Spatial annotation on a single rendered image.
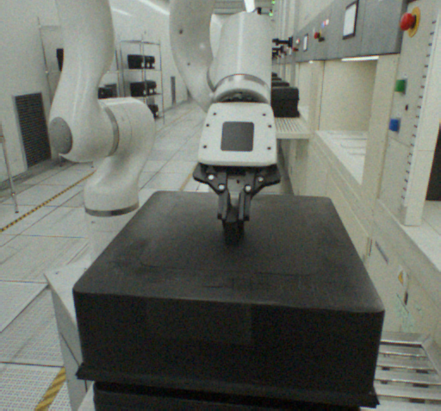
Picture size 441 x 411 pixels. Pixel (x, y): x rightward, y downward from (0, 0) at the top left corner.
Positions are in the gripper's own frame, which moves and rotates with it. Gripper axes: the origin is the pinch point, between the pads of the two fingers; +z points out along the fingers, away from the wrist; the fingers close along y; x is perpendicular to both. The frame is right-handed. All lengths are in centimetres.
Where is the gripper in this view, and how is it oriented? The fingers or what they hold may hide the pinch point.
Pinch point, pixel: (233, 209)
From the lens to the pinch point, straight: 45.3
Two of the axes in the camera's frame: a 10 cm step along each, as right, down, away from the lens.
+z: -0.8, 8.9, -4.4
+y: 9.9, 0.4, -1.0
